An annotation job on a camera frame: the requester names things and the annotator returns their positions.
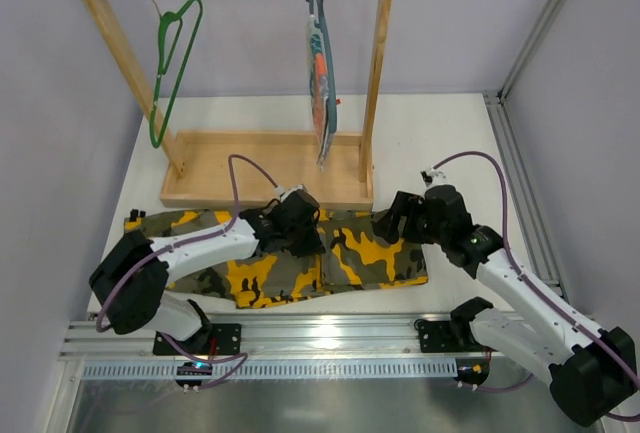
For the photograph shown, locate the camouflage yellow green trousers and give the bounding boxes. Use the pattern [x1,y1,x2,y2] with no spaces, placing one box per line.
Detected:
[123,207,431,310]

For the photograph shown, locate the green clothes hanger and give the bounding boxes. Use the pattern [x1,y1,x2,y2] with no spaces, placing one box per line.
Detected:
[148,0,204,149]

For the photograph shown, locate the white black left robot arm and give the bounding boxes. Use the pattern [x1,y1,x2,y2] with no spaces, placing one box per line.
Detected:
[89,186,324,347]

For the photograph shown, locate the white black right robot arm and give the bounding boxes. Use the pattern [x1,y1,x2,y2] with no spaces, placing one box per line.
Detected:
[373,185,639,427]

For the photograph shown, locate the blue-grey clothes hanger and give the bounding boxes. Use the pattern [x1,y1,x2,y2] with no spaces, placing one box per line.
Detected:
[306,0,337,141]

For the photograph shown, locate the wooden clothes rack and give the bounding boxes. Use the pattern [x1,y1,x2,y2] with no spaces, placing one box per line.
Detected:
[70,0,396,213]

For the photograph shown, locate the colourful printed cloth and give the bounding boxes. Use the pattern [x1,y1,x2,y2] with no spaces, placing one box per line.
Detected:
[306,13,338,170]

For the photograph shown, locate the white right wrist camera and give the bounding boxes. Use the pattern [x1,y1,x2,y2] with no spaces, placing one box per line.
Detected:
[420,169,448,190]

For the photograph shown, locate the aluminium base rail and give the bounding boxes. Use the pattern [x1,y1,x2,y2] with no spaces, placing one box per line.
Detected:
[59,311,531,362]

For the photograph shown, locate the aluminium corner frame profile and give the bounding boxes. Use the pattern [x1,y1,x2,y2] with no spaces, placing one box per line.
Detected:
[483,0,567,298]

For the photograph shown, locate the slotted grey cable duct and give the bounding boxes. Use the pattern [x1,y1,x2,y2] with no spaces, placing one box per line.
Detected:
[81,357,458,381]

